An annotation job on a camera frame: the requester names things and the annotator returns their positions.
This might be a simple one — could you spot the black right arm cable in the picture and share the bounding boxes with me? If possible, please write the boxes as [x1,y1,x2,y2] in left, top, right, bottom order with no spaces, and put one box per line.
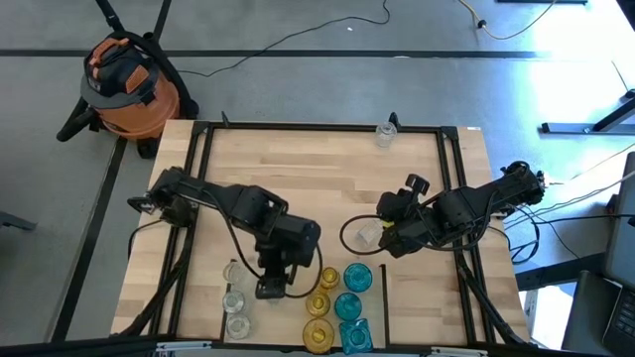
[338,212,396,257]

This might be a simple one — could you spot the wooden shelf black metal legs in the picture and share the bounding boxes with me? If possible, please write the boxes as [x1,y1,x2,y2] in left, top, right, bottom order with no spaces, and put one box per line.
[220,257,391,348]

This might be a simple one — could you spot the yellow squat glass vase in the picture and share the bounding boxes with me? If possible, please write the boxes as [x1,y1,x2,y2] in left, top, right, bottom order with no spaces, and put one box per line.
[302,317,335,355]

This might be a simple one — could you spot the grey furniture foot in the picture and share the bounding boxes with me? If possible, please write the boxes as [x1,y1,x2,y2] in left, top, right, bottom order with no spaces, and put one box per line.
[0,210,39,233]

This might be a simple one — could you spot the teal ribbed cylinder glass vase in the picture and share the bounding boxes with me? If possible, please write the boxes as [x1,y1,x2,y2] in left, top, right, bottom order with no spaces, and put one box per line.
[342,262,374,294]

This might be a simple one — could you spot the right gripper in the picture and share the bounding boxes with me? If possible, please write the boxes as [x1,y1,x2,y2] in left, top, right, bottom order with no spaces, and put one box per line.
[375,190,441,260]

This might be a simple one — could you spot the grey floor cable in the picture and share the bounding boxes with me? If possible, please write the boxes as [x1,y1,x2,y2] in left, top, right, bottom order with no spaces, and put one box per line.
[495,168,635,214]

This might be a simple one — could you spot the clear wavy bottle-shaped vase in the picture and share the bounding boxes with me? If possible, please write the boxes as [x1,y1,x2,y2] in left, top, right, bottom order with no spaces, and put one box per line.
[225,312,252,341]

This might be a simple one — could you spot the silver aluminium extrusion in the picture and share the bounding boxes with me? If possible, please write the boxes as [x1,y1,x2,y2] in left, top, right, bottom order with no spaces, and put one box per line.
[156,339,213,353]
[430,346,490,357]

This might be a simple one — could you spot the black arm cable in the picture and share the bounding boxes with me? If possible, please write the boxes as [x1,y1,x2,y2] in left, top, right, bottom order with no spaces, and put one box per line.
[126,187,324,299]
[338,212,396,257]

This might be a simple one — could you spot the grey desk foot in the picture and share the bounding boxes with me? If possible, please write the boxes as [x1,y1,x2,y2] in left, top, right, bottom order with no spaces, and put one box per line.
[539,87,635,136]

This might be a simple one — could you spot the dark grey desk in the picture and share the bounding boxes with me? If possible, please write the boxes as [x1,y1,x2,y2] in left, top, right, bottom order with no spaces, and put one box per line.
[563,270,624,357]

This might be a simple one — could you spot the yellow medium round glass vase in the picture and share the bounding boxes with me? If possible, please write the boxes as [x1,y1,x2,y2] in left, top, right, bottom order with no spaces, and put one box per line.
[305,291,332,318]

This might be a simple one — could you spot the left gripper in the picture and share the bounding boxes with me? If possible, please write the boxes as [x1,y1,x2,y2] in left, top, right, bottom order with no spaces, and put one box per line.
[252,215,322,300]

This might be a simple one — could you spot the yellow tall glass vase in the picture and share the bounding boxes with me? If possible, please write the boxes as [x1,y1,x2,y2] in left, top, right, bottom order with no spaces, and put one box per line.
[318,266,341,291]

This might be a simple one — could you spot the grey monitor back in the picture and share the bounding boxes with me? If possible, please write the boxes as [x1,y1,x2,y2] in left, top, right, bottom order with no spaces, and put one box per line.
[602,151,635,292]

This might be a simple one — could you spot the orange black shop vacuum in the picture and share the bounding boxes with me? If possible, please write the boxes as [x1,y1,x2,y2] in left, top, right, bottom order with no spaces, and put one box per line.
[78,33,183,161]

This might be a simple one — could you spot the teal medallion embossed glass vase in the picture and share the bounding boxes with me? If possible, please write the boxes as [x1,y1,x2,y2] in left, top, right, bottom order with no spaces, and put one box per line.
[333,292,363,321]

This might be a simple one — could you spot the yellow extension cable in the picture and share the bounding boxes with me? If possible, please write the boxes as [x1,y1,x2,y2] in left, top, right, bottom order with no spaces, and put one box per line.
[455,0,562,42]

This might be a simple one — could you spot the thin black floor cable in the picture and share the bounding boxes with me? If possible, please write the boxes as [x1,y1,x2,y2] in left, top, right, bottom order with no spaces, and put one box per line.
[176,0,392,79]

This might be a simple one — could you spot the clear diamond-cut square vase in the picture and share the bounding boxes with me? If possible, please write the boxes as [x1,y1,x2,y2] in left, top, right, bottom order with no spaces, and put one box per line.
[354,219,386,250]

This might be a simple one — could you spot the black keyboard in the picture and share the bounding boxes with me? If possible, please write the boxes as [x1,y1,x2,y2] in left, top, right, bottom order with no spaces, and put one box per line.
[601,290,635,357]

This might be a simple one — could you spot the teal square glass vase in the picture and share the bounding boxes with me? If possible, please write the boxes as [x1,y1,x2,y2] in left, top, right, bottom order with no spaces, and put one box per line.
[339,317,374,355]

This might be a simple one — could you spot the clear small diamond-cut jar vase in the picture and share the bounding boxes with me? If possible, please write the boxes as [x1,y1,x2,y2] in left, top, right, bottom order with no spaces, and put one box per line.
[375,121,399,150]

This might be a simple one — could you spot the clear diamond-cut cylinder vase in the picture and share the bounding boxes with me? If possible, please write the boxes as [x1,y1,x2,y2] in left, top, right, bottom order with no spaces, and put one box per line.
[221,289,247,314]

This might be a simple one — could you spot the black aluminium table frame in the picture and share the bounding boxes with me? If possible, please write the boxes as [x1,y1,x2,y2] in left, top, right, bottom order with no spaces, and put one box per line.
[111,111,530,348]

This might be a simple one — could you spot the black stand leg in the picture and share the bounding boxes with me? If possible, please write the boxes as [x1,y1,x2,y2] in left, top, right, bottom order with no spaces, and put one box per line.
[95,0,128,35]
[152,0,174,44]

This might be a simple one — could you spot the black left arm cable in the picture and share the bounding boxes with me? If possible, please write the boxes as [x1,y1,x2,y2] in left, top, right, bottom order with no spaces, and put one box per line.
[126,187,324,299]

